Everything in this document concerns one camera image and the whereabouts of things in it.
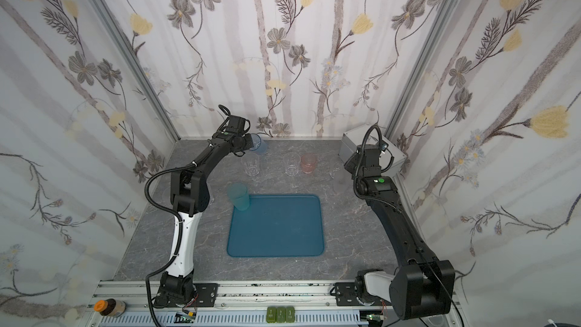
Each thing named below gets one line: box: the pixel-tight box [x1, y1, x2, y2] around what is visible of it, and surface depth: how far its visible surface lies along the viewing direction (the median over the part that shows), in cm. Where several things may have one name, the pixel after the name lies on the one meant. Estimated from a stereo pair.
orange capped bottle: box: [93, 298, 127, 318], surface depth 67 cm
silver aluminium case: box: [338, 124, 370, 166], surface depth 104 cm
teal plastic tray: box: [226, 193, 325, 258], surface depth 92 cm
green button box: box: [266, 305, 296, 324], surface depth 70 cm
